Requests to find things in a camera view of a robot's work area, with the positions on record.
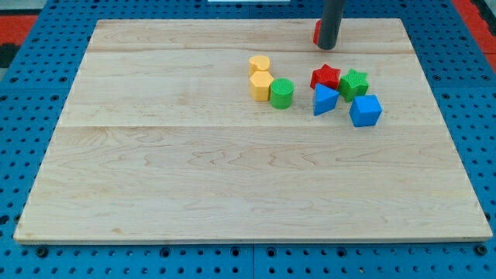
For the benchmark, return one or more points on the light wooden board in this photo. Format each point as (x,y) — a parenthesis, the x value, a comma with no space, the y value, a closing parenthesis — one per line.
(160,142)

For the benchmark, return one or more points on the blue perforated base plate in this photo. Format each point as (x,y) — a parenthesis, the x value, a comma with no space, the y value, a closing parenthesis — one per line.
(35,87)

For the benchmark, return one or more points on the red block behind rod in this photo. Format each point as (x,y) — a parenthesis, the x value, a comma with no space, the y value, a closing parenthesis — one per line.
(316,33)

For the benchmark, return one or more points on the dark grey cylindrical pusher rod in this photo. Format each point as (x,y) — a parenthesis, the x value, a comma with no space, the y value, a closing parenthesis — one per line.
(332,13)

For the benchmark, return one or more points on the green star block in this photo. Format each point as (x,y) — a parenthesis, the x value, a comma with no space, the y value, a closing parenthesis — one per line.
(353,83)

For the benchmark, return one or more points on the yellow hexagon block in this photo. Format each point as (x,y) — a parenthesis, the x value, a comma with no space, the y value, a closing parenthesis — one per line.
(260,82)

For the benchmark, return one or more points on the blue cube block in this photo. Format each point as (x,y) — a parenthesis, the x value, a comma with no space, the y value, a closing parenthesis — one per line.
(365,110)

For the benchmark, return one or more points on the green cylinder block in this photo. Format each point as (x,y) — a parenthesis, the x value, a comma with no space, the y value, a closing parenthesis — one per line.
(281,93)

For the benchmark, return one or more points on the red star block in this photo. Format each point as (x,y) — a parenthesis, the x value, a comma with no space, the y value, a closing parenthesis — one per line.
(327,76)

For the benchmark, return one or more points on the blue triangle block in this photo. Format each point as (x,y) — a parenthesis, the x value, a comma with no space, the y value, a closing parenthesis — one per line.
(324,99)

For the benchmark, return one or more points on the yellow heart block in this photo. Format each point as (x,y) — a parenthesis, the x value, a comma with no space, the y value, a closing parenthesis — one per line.
(259,63)

